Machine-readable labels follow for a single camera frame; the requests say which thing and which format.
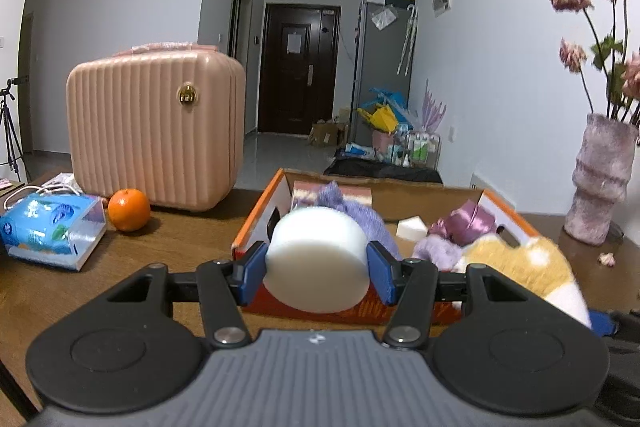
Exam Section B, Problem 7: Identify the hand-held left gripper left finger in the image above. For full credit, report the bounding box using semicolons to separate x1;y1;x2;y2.
107;241;269;351

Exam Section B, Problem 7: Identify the side room door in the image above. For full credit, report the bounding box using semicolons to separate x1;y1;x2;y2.
227;0;255;136

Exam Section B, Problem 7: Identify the brown striped sponge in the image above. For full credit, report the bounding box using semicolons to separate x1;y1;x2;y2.
292;181;374;210

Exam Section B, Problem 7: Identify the clear bag on refrigerator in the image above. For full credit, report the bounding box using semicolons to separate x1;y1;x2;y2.
371;6;399;32

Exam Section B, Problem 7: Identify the purple textured vase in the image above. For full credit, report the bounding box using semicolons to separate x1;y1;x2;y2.
564;113;640;247

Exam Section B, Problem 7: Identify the orange cardboard box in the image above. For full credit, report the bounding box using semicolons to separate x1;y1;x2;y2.
232;167;544;326

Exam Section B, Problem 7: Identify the white folded umbrella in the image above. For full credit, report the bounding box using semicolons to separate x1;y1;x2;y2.
396;5;414;76
405;5;419;76

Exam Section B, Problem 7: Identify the purple knitted cloth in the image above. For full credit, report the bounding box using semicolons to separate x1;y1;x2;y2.
317;181;401;259

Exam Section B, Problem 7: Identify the black camera tripod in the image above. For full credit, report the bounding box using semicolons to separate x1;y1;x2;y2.
0;76;26;183

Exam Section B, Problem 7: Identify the purple fluffy headband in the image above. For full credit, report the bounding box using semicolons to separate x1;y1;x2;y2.
412;238;467;271

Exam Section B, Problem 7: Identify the pink bucket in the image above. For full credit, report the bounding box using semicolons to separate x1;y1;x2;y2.
372;129;396;158

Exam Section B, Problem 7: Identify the blue tissue pack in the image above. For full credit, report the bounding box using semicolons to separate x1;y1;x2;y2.
0;192;108;272

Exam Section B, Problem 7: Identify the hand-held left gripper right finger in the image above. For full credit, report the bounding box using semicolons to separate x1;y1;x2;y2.
367;240;529;351

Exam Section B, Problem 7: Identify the orange fruit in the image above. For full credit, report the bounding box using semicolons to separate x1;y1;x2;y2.
107;188;151;233

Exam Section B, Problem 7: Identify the dark wooden entrance door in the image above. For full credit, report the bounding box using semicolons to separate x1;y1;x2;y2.
258;3;342;138

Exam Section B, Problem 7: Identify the black cloth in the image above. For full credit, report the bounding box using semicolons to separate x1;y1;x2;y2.
323;158;445;186

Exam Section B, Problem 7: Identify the purple wing decoration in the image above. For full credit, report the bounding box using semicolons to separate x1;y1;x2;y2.
421;79;448;136

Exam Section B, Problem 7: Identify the white round foam sponge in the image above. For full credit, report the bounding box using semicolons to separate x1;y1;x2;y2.
262;206;371;314

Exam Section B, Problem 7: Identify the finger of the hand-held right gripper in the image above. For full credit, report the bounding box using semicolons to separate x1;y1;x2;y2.
588;309;621;339

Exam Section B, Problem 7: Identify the yellow white plush toy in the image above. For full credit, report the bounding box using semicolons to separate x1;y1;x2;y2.
452;234;594;329

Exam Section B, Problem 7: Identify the blue plastic rack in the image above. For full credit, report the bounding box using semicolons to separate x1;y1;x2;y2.
369;89;411;113

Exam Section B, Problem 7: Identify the grey refrigerator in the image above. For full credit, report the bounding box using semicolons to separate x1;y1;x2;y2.
349;0;419;148

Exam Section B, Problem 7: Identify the pink ribbed suitcase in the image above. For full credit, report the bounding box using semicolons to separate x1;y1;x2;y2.
66;41;247;213

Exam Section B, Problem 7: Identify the white wedge sponge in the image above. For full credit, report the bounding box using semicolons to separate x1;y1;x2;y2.
397;216;429;243

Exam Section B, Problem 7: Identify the colourful packets pile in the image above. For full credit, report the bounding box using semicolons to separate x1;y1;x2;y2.
343;141;376;159

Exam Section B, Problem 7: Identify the white flat board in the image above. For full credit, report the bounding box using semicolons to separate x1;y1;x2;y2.
469;171;519;210

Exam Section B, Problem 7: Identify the white charger cable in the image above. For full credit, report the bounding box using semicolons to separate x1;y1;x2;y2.
4;183;82;208

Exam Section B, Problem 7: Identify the wire cart with bottles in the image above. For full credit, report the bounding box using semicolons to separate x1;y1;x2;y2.
394;130;442;170

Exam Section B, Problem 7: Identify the brown cardboard box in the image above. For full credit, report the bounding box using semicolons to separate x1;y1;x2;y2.
307;121;347;149

